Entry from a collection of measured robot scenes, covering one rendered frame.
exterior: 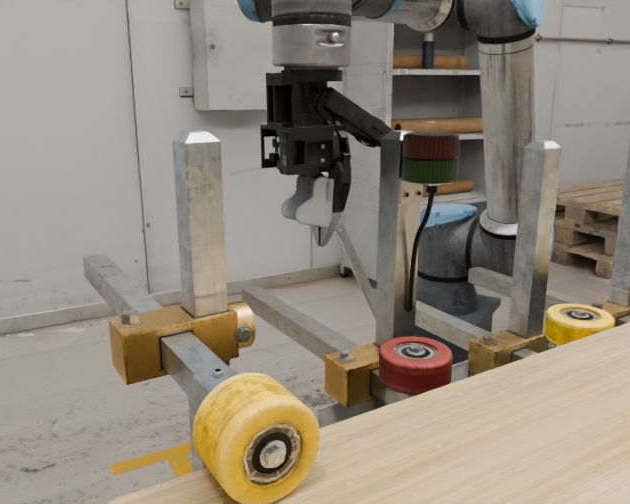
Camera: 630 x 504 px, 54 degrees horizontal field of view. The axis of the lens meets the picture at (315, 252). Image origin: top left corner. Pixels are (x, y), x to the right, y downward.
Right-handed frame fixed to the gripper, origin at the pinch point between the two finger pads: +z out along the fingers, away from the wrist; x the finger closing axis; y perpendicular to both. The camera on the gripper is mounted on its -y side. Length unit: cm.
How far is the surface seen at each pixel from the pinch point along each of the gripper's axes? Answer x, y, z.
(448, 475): 33.8, 10.9, 10.4
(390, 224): 8.3, -3.6, -2.6
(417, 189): 9.8, -6.1, -6.7
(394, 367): 17.2, 2.6, 10.4
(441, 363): 19.9, -1.5, 9.9
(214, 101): -225, -82, -9
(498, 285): -14, -50, 20
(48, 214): -253, -5, 44
